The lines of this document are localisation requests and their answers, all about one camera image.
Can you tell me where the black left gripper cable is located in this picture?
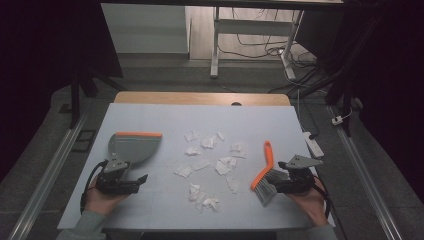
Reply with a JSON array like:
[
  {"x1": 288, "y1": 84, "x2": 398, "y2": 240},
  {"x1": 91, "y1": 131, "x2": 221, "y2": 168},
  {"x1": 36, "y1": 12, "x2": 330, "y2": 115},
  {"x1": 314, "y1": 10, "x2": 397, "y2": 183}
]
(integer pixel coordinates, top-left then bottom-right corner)
[{"x1": 79, "y1": 159, "x2": 110, "y2": 215}]

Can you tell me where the person's right hand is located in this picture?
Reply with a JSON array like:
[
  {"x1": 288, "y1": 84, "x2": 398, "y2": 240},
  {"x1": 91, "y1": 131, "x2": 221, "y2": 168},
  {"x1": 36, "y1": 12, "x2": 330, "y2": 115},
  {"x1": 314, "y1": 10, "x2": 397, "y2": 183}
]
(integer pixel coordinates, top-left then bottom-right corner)
[{"x1": 285, "y1": 177, "x2": 330, "y2": 228}]

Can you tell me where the white desk frame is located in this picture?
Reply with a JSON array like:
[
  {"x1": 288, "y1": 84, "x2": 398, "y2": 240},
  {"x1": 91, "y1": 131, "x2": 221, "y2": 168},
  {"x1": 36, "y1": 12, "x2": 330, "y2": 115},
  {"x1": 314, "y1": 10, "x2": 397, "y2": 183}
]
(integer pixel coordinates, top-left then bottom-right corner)
[{"x1": 209, "y1": 5, "x2": 305, "y2": 81}]

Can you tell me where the black rectangular floor frame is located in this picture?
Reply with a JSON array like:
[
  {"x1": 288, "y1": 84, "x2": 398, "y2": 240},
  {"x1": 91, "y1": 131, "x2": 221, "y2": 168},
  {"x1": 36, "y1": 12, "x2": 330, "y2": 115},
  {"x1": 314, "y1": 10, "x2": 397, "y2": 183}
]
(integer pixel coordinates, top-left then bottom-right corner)
[{"x1": 71, "y1": 128, "x2": 98, "y2": 154}]

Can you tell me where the tangle of black floor cables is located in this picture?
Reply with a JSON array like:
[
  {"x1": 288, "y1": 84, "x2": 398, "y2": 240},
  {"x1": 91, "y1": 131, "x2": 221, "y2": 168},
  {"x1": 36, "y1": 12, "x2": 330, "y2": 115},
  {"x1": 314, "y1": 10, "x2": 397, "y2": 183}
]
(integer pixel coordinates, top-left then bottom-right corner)
[{"x1": 218, "y1": 8, "x2": 334, "y2": 96}]

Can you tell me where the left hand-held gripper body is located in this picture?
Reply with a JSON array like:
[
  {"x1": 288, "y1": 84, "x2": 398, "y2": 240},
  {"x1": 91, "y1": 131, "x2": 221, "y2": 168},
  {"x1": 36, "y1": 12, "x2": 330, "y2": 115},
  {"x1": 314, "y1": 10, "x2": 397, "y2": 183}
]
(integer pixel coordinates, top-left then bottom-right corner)
[{"x1": 95, "y1": 158, "x2": 141, "y2": 196}]

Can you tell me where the person's left hand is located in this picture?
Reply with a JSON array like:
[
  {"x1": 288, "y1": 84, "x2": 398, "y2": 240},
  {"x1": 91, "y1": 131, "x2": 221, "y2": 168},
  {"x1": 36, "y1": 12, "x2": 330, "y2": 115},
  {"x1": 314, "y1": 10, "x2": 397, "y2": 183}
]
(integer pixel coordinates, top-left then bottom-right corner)
[{"x1": 83, "y1": 176, "x2": 130, "y2": 216}]

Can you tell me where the grey cabinet panel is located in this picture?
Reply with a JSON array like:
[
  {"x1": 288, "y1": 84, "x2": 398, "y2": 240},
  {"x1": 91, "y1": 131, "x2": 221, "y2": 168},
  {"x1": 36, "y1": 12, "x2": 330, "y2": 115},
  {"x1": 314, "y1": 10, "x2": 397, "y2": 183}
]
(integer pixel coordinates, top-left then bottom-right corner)
[{"x1": 100, "y1": 3, "x2": 192, "y2": 55}]

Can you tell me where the black stand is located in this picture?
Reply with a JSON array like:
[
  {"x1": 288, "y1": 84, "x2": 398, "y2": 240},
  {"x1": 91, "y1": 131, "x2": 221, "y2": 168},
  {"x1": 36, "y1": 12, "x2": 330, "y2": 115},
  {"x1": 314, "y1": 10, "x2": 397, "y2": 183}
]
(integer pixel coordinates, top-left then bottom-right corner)
[
  {"x1": 59, "y1": 64, "x2": 128, "y2": 130},
  {"x1": 323, "y1": 59, "x2": 364, "y2": 138}
]

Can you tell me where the white power strip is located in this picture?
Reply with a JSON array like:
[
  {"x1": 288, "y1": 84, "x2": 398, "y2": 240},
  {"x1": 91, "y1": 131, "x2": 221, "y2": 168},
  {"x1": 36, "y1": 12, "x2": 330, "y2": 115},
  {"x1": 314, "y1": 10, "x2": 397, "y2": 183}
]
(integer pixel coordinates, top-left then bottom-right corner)
[{"x1": 302, "y1": 131, "x2": 325, "y2": 159}]

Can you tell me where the metal floor rail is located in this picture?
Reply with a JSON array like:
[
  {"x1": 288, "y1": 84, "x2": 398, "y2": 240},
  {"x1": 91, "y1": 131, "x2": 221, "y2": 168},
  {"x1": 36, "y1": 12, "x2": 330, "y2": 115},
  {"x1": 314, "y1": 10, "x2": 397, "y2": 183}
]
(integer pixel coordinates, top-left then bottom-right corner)
[
  {"x1": 327, "y1": 105, "x2": 405, "y2": 240},
  {"x1": 7, "y1": 112, "x2": 90, "y2": 240}
]

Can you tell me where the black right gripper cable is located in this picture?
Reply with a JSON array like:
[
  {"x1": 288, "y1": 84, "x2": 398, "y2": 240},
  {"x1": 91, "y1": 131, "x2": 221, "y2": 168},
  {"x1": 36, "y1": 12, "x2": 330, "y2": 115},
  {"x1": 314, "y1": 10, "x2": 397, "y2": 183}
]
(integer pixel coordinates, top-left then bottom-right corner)
[{"x1": 311, "y1": 183, "x2": 335, "y2": 222}]

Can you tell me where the dark curtain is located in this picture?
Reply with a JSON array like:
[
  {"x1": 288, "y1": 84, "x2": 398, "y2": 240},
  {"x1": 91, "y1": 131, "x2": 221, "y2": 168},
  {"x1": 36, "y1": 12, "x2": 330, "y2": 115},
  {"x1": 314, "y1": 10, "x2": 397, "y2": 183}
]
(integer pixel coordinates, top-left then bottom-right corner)
[
  {"x1": 0, "y1": 0, "x2": 125, "y2": 183},
  {"x1": 295, "y1": 0, "x2": 424, "y2": 194}
]

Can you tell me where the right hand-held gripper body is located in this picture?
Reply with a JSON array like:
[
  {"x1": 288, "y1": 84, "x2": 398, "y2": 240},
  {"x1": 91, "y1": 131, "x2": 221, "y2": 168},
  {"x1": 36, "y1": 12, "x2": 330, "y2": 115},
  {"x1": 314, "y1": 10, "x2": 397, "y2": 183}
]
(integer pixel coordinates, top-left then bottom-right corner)
[{"x1": 279, "y1": 154, "x2": 325, "y2": 196}]

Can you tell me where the orange brush with grey bristles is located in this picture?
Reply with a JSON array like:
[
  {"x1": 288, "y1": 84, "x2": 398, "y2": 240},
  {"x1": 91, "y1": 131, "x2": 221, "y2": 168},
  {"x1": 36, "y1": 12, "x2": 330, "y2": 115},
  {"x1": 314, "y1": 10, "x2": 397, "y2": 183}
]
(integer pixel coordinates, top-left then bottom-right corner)
[{"x1": 250, "y1": 140, "x2": 290, "y2": 207}]

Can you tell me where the pile of white paper scraps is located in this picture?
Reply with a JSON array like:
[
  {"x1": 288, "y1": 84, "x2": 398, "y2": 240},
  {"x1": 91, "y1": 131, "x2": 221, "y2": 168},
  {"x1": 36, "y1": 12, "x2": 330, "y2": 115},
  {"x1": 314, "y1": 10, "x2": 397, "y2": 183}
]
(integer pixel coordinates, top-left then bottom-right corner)
[{"x1": 173, "y1": 130, "x2": 250, "y2": 213}]

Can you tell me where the grey dustpan with orange edge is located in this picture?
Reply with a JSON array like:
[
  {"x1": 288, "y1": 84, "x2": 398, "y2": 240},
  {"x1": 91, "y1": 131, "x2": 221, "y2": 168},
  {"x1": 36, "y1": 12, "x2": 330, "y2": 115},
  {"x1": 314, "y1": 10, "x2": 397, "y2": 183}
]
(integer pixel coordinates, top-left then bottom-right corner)
[{"x1": 107, "y1": 131, "x2": 163, "y2": 167}]

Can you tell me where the wooden table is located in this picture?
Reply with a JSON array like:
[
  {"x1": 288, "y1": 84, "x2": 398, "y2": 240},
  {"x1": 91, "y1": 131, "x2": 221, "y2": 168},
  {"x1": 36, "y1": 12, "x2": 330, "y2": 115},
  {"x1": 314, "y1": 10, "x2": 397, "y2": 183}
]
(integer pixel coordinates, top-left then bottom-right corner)
[{"x1": 113, "y1": 91, "x2": 292, "y2": 107}]

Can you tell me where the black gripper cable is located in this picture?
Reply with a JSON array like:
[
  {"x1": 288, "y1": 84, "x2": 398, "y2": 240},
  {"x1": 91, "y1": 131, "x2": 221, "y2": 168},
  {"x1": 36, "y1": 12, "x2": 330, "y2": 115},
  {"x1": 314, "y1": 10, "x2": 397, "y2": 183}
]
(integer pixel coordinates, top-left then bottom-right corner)
[
  {"x1": 79, "y1": 159, "x2": 110, "y2": 215},
  {"x1": 311, "y1": 183, "x2": 335, "y2": 222}
]

